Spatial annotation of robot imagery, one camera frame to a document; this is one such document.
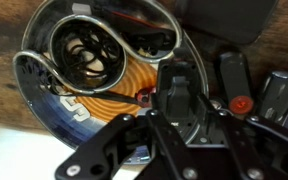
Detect dark blue ceramic bowl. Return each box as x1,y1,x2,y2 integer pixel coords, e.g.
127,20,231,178
12,0,211,165

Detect black flat case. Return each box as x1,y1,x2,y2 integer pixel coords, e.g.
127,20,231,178
174,0,280,46

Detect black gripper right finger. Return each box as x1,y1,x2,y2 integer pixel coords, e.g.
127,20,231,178
184,61,288,180

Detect grey cylindrical marker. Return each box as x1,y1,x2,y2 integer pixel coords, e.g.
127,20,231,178
258,69,288,122

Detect red tipped black tool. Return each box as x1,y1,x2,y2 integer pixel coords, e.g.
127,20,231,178
54,85,157,108

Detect black marker with red cap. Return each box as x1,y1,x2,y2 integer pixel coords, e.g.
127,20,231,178
216,50,256,118

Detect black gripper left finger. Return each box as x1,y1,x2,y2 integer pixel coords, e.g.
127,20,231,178
54,60,198,180

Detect wavy chrome dish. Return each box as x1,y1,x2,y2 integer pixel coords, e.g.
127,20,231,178
12,0,184,96

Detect black plastic object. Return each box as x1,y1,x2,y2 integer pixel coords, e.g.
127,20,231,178
165,48,192,118

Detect small white connector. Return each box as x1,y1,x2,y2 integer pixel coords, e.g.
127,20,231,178
71,2,94,16

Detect coiled black cable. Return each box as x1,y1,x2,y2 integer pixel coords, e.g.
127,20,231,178
51,21,124,88

